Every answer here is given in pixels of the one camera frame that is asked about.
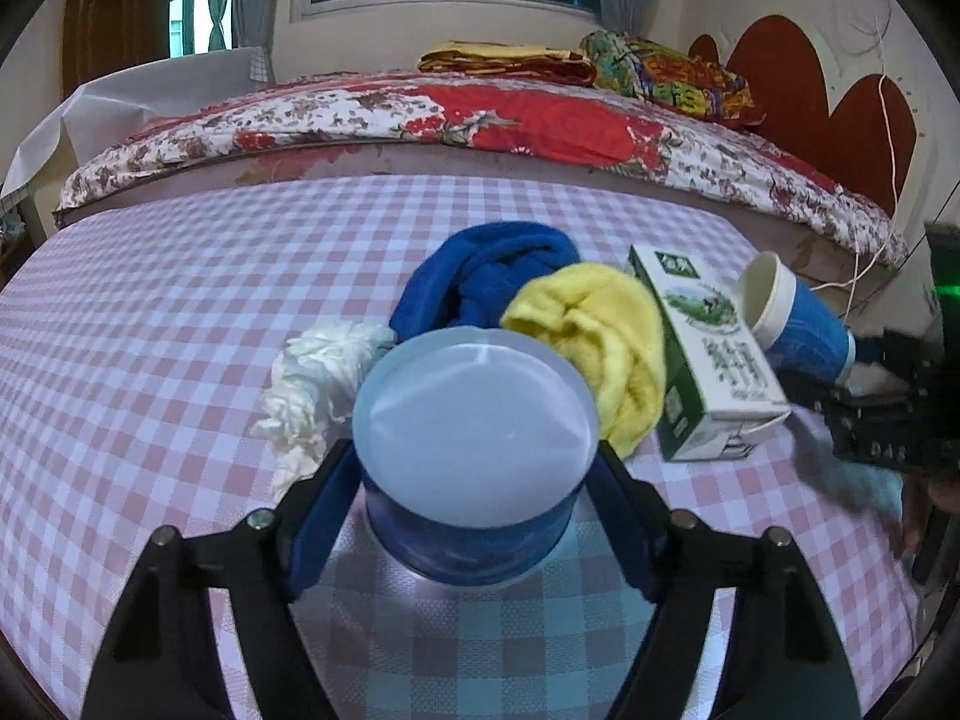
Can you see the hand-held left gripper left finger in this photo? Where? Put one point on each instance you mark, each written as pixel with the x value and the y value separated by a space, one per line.
pixel 315 532

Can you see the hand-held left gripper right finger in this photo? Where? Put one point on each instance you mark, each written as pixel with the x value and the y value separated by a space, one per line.
pixel 630 540

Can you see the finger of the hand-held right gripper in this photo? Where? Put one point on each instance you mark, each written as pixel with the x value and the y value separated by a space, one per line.
pixel 892 360
pixel 814 397

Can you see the blue paper cup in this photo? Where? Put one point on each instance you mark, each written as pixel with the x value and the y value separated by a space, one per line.
pixel 802 330

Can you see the green and white milk carton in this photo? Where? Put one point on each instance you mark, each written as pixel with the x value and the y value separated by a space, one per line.
pixel 712 360

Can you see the white tissue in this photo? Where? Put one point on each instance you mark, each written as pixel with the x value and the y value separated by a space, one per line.
pixel 307 382

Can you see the blue plastic tub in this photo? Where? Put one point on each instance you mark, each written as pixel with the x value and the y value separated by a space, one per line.
pixel 472 427

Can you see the yellow towel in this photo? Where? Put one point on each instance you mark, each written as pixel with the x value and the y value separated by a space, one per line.
pixel 600 337

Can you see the blue towel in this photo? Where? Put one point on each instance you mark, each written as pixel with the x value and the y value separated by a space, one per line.
pixel 480 277

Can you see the person's right hand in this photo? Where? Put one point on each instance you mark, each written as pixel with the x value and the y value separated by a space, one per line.
pixel 915 517

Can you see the pink checkered tablecloth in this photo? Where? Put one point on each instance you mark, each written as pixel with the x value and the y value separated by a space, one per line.
pixel 150 315

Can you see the red heart-shaped headboard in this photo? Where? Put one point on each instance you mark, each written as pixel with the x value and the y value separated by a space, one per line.
pixel 787 75

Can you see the colourful patterned pillow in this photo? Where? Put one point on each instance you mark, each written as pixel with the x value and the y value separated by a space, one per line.
pixel 675 79

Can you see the bed with floral cover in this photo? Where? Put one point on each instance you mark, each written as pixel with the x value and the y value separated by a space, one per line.
pixel 525 112

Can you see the folded red yellow blanket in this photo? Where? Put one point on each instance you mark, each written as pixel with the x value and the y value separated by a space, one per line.
pixel 510 60

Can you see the white plastic sheet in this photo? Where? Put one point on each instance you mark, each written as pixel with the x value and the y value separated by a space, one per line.
pixel 112 97

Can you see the brown wooden door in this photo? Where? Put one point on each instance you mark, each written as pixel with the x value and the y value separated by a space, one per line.
pixel 112 30

